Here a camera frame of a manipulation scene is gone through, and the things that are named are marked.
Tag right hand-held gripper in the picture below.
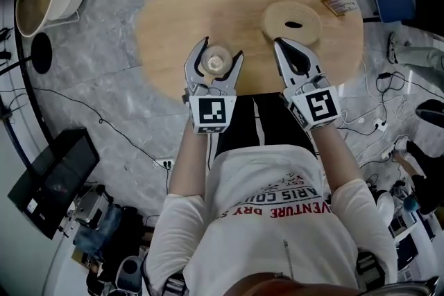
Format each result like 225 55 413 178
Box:
273 38 341 132

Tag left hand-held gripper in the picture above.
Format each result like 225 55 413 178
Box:
183 37 245 135

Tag small glass jar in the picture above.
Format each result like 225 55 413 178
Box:
200 45 234 76

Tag person's right forearm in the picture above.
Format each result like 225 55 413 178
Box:
311 123 366 192

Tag person's left forearm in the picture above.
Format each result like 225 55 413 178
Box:
167 130 213 199

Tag light wooden coffee table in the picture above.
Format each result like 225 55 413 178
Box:
134 0 365 105

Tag round wooden stacked tray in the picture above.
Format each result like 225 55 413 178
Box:
259 0 323 46

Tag person's black striped trousers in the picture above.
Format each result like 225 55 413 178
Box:
207 93 318 171

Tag white floor socket strip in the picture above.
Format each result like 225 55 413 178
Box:
154 157 176 171

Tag black round office chair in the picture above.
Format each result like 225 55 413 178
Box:
415 98 444 129

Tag white printed t-shirt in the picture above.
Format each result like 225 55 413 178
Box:
144 143 399 296

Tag silver metal case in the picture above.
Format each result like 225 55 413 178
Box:
74 185 114 228

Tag black flat monitor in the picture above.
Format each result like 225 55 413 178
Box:
7 128 101 241

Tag long black floor cable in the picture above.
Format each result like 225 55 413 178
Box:
0 86 174 171

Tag silver chain necklace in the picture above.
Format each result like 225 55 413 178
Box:
282 238 296 281

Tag grey harness strap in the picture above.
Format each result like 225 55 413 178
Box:
162 273 190 296
356 251 386 285

